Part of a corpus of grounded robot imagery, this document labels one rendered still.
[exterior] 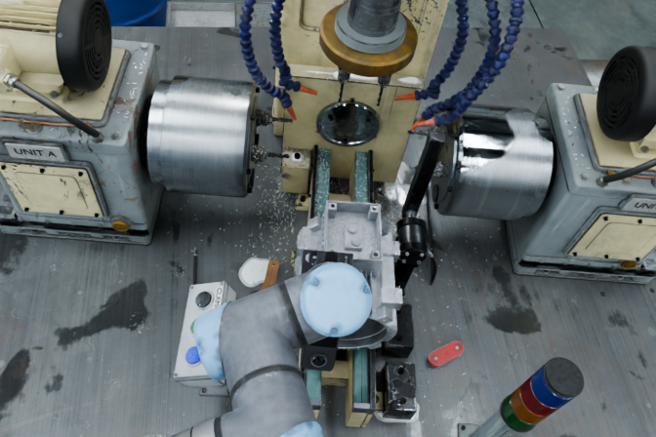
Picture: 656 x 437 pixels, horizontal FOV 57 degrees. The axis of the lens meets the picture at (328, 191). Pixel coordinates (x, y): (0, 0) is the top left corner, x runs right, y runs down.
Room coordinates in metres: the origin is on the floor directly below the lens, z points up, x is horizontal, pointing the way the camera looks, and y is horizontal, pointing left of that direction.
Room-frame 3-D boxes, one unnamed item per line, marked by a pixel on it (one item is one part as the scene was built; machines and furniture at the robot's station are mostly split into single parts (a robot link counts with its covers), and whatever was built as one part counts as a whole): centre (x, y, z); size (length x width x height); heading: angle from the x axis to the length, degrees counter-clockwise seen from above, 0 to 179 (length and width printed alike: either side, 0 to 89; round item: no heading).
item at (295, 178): (0.91, 0.09, 0.86); 0.07 x 0.06 x 0.12; 96
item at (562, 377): (0.35, -0.38, 1.01); 0.08 x 0.08 x 0.42; 6
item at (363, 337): (0.54, -0.06, 1.01); 0.20 x 0.19 x 0.19; 7
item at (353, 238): (0.58, -0.06, 1.11); 0.12 x 0.11 x 0.07; 7
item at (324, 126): (0.94, -0.02, 1.01); 0.15 x 0.02 x 0.15; 96
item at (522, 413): (0.35, -0.38, 1.10); 0.06 x 0.06 x 0.04
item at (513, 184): (0.89, -0.36, 1.04); 0.41 x 0.25 x 0.25; 96
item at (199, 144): (0.82, 0.32, 1.04); 0.37 x 0.25 x 0.25; 96
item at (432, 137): (0.74, -0.18, 1.12); 0.04 x 0.03 x 0.26; 6
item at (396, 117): (1.01, -0.01, 0.97); 0.30 x 0.11 x 0.34; 96
